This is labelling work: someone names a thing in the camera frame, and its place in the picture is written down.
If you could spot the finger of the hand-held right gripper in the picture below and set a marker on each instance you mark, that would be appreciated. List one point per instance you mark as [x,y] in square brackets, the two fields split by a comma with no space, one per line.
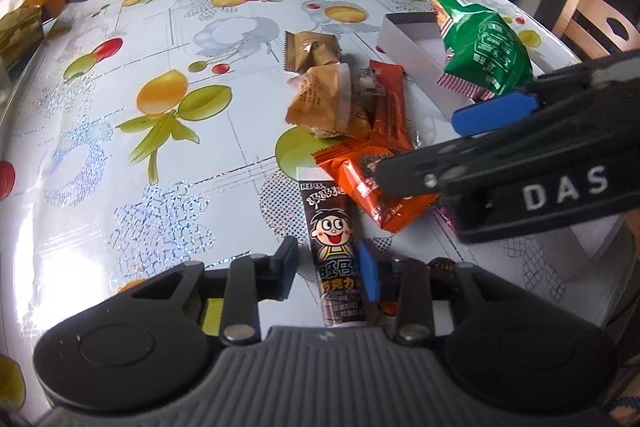
[495,112]
[415,174]

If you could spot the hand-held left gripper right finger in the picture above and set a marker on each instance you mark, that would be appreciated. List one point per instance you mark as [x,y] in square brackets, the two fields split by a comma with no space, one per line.
[369,272]

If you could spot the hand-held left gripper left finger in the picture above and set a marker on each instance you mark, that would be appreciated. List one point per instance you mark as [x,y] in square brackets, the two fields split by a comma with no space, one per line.
[289,268]

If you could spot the brown cartoon face snack tube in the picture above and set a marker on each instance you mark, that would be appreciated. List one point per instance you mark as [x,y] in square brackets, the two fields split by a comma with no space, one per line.
[335,252]

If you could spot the pink candy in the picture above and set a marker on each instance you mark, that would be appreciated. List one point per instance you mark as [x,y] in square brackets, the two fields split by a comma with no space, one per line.
[446,219]

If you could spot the dark orange bar packet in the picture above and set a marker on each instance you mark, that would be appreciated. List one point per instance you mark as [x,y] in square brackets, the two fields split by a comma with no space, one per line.
[392,117]

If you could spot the orange snack packet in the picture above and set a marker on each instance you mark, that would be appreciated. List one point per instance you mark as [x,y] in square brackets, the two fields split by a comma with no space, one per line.
[352,179]

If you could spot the green snack bag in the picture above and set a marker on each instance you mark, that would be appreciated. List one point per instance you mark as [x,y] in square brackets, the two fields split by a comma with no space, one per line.
[485,47]

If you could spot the gold foil candy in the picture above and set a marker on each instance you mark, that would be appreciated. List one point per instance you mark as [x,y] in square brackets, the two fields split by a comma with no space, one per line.
[442,265]

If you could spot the white cardboard box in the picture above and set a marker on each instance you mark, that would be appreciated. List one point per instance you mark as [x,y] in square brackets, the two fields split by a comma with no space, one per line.
[410,54]

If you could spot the tan snack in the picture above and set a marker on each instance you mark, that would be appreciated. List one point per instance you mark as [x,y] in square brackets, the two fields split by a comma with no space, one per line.
[320,99]

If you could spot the brown snack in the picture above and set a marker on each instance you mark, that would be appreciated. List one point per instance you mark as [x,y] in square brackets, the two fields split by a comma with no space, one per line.
[312,49]

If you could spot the clear wrapped candy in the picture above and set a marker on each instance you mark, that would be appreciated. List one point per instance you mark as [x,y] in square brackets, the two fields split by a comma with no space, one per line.
[369,82]

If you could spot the light wooden chair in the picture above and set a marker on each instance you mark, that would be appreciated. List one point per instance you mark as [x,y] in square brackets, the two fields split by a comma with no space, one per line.
[585,17]

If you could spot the fruit print tablecloth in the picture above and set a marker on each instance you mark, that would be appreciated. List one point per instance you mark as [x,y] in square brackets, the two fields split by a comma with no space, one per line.
[175,157]

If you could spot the person's clothing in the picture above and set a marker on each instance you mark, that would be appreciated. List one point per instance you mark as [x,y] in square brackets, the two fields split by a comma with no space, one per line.
[625,392]

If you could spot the gold foil bag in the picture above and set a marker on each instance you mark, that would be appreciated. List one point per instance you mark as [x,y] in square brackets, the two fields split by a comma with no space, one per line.
[20,32]

